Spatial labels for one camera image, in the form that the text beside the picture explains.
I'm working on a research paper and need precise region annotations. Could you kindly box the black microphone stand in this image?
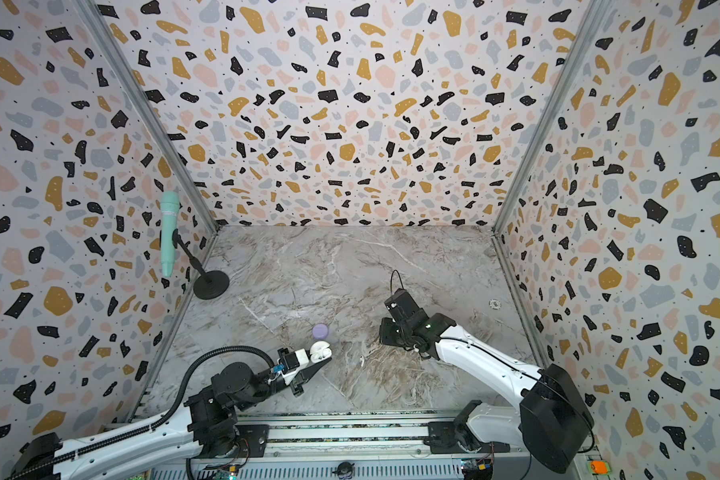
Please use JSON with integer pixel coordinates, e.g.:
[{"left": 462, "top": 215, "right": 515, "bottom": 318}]
[{"left": 172, "top": 230, "right": 230, "bottom": 300}]

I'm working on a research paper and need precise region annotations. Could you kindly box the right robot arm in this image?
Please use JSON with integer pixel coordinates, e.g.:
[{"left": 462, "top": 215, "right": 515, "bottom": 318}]
[{"left": 379, "top": 288, "right": 594, "bottom": 474}]

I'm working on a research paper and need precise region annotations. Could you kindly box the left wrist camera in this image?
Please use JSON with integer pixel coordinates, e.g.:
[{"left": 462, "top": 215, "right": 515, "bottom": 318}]
[{"left": 273, "top": 348, "right": 310, "bottom": 385}]

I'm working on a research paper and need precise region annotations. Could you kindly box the purple earbud charging case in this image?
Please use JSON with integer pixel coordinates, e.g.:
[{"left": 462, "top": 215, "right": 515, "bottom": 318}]
[{"left": 312, "top": 323, "right": 329, "bottom": 341}]

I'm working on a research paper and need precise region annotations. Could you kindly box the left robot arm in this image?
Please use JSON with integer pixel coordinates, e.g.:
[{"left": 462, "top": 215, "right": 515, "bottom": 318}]
[{"left": 9, "top": 341, "right": 332, "bottom": 479}]

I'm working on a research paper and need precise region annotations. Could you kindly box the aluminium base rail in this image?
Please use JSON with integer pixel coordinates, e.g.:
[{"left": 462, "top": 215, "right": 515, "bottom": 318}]
[{"left": 95, "top": 409, "right": 607, "bottom": 480}]

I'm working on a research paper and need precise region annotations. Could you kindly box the white earbud charging case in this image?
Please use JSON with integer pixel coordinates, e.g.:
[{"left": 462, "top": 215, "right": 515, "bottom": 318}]
[{"left": 309, "top": 340, "right": 332, "bottom": 364}]

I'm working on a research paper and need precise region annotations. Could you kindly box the orange button box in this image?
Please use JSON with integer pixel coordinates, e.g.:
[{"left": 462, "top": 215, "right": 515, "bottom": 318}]
[{"left": 588, "top": 460, "right": 611, "bottom": 475}]

